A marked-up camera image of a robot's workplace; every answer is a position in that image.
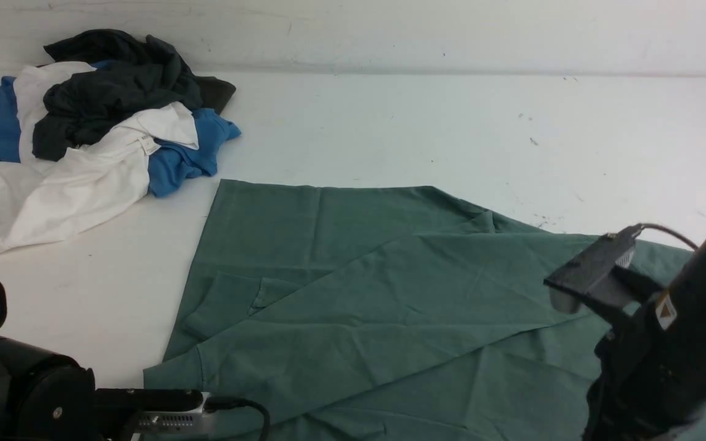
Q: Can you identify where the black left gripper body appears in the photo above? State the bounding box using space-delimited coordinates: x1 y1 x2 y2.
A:
16 366 196 440

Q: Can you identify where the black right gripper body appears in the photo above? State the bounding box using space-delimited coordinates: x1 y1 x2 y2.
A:
583 269 706 440

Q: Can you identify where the green long-sleeve top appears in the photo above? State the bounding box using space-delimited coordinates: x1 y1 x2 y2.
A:
143 179 610 440

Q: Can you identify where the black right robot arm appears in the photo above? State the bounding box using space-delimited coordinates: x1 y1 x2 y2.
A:
582 240 706 440

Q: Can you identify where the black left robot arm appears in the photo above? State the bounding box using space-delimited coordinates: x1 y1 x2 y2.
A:
0 337 213 440

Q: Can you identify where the white shirt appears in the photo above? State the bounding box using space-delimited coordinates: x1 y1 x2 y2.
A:
0 62 199 253

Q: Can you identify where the blue shirt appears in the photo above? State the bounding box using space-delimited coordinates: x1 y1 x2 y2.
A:
0 60 242 198

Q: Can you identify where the black shirt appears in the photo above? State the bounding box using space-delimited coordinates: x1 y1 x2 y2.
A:
0 29 236 162

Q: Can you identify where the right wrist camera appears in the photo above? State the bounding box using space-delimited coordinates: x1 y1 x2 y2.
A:
544 225 643 323

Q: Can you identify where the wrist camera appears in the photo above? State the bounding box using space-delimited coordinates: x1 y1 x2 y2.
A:
135 391 214 435
544 225 643 323

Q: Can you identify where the right camera cable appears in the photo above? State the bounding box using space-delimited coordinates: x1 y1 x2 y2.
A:
629 223 699 252

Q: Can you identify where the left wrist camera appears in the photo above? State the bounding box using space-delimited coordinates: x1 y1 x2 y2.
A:
135 391 214 435

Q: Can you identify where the black left camera cable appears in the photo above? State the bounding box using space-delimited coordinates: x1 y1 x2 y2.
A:
205 397 271 441

